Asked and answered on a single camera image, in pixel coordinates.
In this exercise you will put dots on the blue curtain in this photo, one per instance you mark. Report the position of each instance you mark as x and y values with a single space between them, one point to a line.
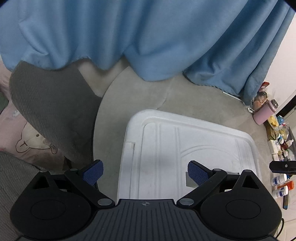
226 44

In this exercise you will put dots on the white bin lid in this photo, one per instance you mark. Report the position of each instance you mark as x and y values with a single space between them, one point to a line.
158 147

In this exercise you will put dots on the white pill bottle right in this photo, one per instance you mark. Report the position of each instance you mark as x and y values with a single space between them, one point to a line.
281 192

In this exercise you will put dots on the orange bottle at edge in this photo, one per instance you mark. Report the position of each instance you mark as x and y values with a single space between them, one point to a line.
290 185

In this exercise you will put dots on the pink thermos bottle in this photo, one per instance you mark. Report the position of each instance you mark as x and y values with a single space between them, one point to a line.
266 111

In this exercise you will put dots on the white medicine box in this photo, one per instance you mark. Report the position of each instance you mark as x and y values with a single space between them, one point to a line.
274 147

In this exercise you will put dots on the white pill bottle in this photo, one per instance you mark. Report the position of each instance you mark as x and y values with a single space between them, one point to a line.
281 192
280 179

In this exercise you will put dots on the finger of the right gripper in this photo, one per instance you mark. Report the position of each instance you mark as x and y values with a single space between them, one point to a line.
283 167

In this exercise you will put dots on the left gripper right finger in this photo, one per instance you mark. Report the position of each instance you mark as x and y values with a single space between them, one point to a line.
207 180

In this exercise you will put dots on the plate of yellow food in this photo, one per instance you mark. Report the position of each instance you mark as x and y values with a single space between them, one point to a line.
273 121

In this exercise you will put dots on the white pill bottle left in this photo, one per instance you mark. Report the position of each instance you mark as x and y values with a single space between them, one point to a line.
280 179

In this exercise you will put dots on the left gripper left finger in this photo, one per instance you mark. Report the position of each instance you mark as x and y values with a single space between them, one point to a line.
85 181

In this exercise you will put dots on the pink bear blanket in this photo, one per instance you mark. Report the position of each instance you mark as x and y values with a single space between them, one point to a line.
19 138

